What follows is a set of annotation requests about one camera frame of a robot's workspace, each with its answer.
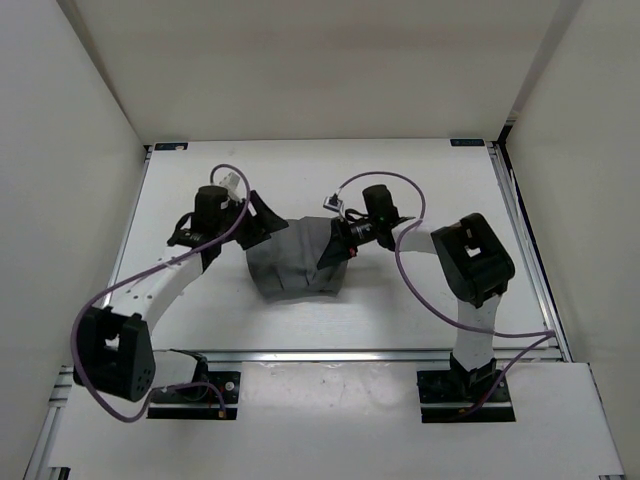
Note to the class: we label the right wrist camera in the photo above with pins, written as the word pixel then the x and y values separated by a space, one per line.
pixel 334 204

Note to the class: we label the right blue label sticker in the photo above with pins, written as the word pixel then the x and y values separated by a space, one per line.
pixel 466 142

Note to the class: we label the left aluminium frame rail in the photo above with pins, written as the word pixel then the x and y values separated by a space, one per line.
pixel 56 278

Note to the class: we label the grey pleated skirt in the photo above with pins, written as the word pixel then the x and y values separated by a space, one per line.
pixel 284 267

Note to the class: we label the left blue label sticker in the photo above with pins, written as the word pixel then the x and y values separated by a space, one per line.
pixel 171 146

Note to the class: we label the blue label sticker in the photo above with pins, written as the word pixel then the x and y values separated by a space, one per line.
pixel 466 142
pixel 171 146

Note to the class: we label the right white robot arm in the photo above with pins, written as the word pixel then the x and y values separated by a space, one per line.
pixel 476 267

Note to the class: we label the right aluminium side rail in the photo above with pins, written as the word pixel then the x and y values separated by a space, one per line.
pixel 533 266

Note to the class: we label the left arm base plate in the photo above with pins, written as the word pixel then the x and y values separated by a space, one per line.
pixel 200 402

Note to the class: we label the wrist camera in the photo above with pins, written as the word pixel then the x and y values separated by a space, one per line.
pixel 231 184
pixel 334 204

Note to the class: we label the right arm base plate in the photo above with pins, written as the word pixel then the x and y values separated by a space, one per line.
pixel 456 395

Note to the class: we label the aluminium front rail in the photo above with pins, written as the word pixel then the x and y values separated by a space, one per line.
pixel 326 356

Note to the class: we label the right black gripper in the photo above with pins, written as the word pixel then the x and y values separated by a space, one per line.
pixel 341 247

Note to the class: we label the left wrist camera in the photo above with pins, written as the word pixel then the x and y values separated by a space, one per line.
pixel 231 184

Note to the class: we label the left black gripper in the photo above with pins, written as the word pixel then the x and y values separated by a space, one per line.
pixel 264 222

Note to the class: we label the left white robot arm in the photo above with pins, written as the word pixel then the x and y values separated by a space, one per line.
pixel 113 343

